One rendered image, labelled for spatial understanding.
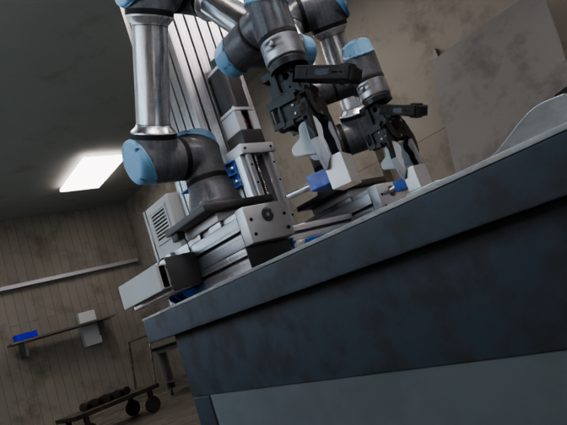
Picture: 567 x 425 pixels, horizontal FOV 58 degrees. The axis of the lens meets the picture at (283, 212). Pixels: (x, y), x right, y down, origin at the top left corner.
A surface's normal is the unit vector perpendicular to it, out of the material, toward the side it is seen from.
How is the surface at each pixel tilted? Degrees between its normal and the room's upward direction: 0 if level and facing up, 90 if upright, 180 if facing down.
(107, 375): 90
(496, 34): 72
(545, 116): 90
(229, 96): 90
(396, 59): 90
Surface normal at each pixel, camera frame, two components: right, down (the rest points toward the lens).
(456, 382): -0.76, 0.15
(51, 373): 0.59, -0.33
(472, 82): -0.80, -0.15
